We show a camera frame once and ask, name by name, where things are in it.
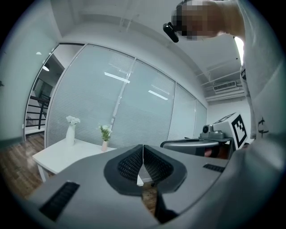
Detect small pink vase with flowers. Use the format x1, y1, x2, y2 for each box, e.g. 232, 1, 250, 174
97, 124, 113, 153

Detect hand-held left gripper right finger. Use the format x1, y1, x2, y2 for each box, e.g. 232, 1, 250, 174
143, 144, 231, 225

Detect long ceiling light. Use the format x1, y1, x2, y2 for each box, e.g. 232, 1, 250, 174
233, 36, 245, 66

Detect person's head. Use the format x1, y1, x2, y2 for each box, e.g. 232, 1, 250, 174
175, 0, 246, 41

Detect black stair railing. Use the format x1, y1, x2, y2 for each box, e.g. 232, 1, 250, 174
25, 93, 51, 131

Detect black head-worn camera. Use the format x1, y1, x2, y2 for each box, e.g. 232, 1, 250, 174
162, 21, 180, 43

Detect white air conditioner vent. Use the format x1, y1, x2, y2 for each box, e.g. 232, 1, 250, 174
212, 81, 238, 93

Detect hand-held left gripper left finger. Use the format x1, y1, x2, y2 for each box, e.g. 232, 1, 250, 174
22, 144, 162, 229

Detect frosted glass partition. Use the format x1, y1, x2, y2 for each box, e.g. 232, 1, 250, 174
44, 43, 208, 150

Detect person's right hand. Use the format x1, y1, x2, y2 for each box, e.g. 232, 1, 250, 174
204, 148, 229, 159

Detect white table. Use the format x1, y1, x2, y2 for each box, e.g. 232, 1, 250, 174
32, 137, 145, 187

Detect person's white shirt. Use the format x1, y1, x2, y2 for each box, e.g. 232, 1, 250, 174
163, 0, 286, 229

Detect tall white vase with flowers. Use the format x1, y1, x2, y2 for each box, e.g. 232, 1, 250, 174
65, 115, 81, 148

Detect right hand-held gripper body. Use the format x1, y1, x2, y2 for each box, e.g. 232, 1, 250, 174
160, 112, 248, 160

